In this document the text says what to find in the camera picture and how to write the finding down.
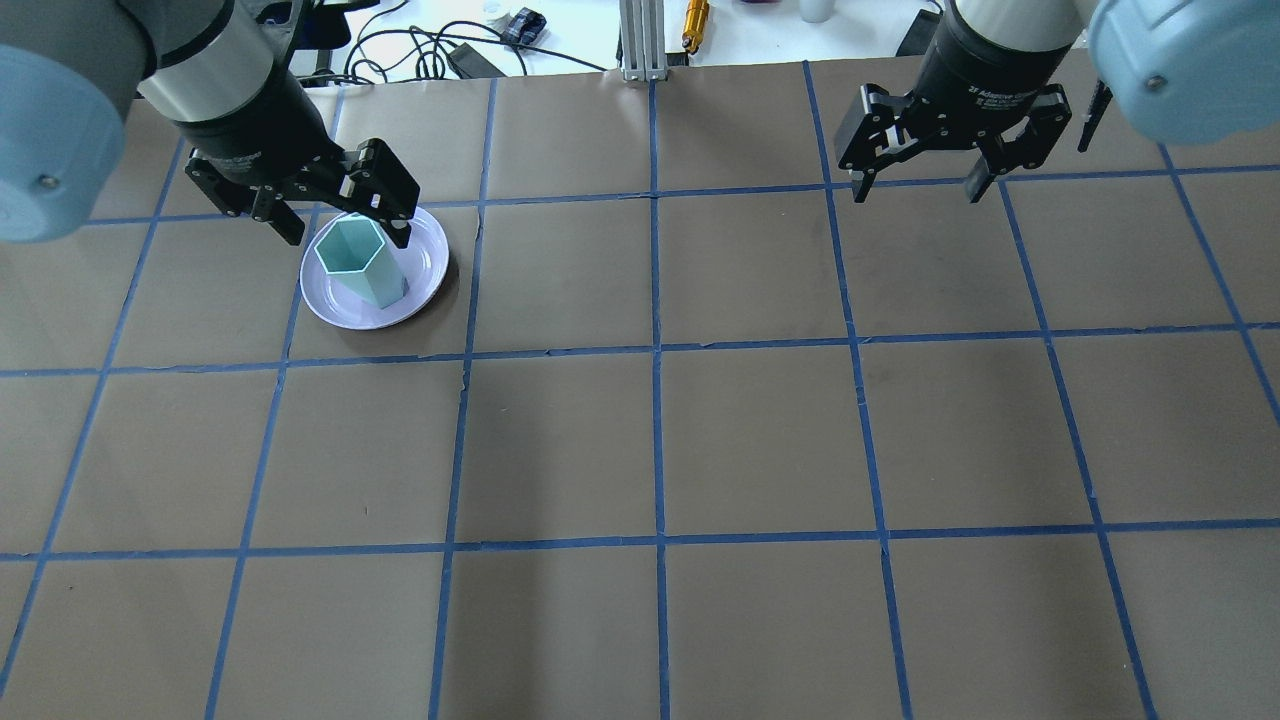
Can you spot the yellow handled tool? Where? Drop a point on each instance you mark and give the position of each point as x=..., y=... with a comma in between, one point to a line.
x=695, y=25

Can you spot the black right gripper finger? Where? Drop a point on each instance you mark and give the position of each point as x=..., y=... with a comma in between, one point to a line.
x=987, y=169
x=863, y=182

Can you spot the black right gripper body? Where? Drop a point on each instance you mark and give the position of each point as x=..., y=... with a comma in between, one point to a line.
x=972, y=78

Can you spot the aluminium frame post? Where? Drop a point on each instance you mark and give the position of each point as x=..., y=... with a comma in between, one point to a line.
x=643, y=41

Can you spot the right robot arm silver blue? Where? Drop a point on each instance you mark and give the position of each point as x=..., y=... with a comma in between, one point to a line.
x=1181, y=73

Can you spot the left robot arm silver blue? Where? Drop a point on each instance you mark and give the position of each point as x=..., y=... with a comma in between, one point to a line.
x=72, y=69

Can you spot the lilac round plate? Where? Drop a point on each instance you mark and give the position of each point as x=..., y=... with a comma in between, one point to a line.
x=423, y=262

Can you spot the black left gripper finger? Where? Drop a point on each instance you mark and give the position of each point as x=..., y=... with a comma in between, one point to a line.
x=399, y=230
x=285, y=221

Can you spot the mint green faceted cup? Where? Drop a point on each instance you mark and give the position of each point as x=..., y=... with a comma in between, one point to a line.
x=356, y=252

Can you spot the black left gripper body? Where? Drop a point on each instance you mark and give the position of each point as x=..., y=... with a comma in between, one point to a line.
x=256, y=127

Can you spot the black power adapter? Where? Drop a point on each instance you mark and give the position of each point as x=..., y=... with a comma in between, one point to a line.
x=467, y=63

